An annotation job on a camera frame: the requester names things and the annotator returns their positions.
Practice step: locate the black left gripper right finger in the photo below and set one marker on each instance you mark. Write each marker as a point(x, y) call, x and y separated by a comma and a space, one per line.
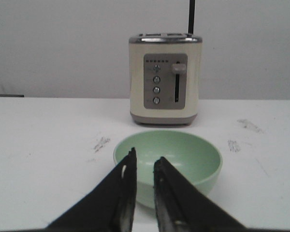
point(180, 207)

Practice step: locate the cream two-slot toaster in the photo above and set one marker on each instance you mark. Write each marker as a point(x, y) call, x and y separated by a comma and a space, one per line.
point(164, 77)

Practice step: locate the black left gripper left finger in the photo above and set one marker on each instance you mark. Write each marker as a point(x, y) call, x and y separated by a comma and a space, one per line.
point(109, 207)

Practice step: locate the black tripod pole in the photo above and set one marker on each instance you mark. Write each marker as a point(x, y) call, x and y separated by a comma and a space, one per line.
point(191, 17)

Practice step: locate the light green bowl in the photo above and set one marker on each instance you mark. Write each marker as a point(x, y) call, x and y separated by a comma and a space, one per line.
point(195, 158)

